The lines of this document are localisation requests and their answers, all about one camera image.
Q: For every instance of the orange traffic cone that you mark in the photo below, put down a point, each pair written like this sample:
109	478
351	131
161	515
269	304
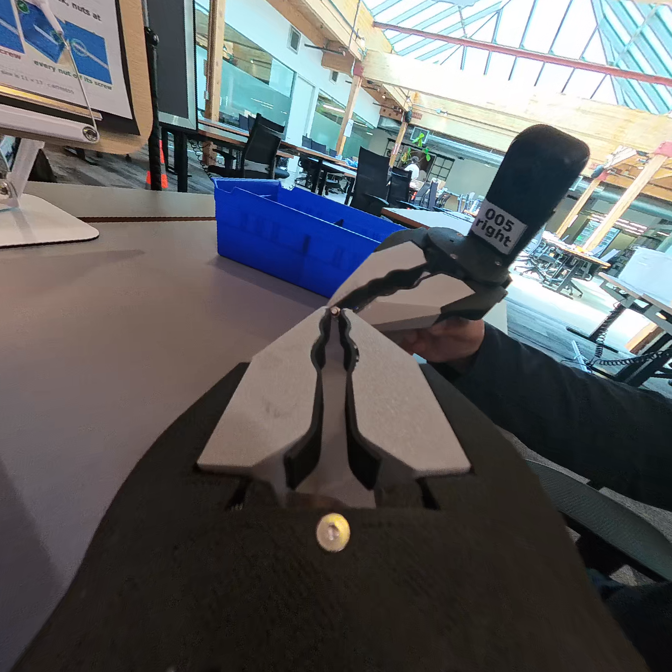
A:
164	181

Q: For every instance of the long wooden office table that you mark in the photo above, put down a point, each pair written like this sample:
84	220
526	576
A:
220	128

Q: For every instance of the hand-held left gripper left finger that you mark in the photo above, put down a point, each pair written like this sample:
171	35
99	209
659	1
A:
262	409

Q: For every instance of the printed instruction sheet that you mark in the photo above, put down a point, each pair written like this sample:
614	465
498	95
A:
78	52

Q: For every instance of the black pole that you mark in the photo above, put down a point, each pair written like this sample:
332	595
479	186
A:
154	105

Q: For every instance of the person's right forearm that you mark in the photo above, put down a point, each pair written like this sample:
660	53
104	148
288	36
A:
567	409

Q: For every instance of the white height-adjustable table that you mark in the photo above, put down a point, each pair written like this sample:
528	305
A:
645	300

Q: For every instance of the white document stand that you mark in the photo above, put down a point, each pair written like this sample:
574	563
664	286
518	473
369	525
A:
47	223

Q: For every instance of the green hanging decoration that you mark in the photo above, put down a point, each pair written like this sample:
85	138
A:
417	141

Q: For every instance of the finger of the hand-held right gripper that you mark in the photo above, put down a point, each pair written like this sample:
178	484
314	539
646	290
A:
383	262
420	307

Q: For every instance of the grey partition panel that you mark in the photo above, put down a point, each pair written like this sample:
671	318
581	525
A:
176	63

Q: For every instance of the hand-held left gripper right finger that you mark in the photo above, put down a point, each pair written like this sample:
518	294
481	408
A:
404	414

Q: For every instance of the grey desk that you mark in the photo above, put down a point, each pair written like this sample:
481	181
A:
131	315

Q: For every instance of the blue plastic bin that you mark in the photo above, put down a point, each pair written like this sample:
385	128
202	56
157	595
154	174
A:
262	236

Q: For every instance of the person's right hand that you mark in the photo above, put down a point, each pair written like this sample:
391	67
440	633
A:
451	344

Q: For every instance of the black office chair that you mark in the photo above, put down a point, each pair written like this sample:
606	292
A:
400	186
370	181
260	149

